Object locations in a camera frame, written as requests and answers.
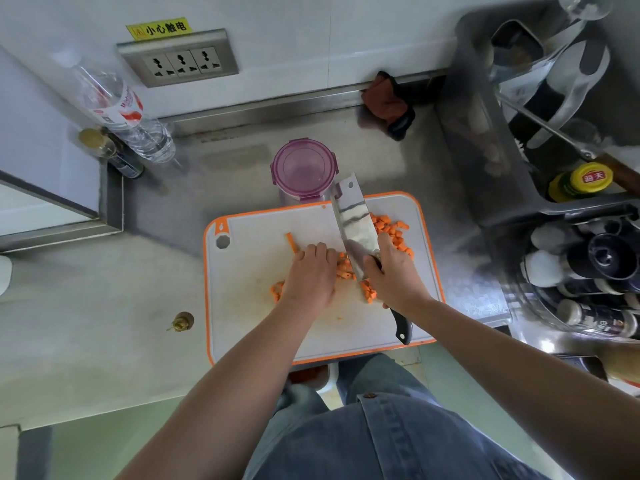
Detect pale green cabinet front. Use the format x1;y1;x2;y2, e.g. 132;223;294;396
419;342;571;480
49;397;183;480

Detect grey wall socket panel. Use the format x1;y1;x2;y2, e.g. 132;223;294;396
117;28;239;89

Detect white and black bag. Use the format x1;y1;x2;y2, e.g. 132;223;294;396
487;19;611;151

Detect person's right forearm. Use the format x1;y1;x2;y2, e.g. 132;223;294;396
409;294;640;480

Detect blue denim shirt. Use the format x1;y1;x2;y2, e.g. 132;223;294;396
245;392;551;480

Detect pile of diced carrot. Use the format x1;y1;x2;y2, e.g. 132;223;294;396
369;213;416;261

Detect person's left forearm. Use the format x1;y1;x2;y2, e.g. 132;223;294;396
115;299;326;480

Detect small gold-capped bottle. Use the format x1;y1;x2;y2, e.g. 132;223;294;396
78;127;145;179

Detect yellow-capped sauce bottle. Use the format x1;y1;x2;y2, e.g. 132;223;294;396
547;162;615;203

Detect metal utensil handle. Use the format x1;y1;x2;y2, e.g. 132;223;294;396
495;92;640;195

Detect person's left hand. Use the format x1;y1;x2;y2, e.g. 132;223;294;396
279;242;340;315

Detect clear round basin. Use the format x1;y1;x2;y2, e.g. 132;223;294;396
505;227;640;343

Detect clear plastic water bottle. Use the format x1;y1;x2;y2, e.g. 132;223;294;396
52;49;177;164

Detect black rectangular device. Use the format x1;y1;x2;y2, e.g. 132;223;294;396
555;353;609;381

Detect black-handled kitchen knife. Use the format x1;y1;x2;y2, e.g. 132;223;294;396
327;173;415;347

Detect purple lidded container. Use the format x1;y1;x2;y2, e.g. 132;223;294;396
270;138;340;203

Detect blue denim trousers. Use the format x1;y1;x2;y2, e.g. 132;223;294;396
245;353;441;480

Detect yellow warning sticker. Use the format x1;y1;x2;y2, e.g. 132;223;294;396
125;17;193;41

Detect white waste bin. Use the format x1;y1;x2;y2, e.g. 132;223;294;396
287;363;340;395

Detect person's right hand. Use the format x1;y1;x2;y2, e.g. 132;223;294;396
362;232;433;315

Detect dark red cloth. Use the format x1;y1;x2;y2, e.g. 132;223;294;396
361;70;416;141

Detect group of seasoning bottles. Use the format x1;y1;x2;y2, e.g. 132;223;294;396
519;219;640;341

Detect brown carrot top stub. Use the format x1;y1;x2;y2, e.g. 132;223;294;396
167;311;195;333

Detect white orange-rimmed cutting board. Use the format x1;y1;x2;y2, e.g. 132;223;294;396
202;191;446;367

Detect brown-centred carrot end slice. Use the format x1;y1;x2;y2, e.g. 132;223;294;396
269;249;379;305

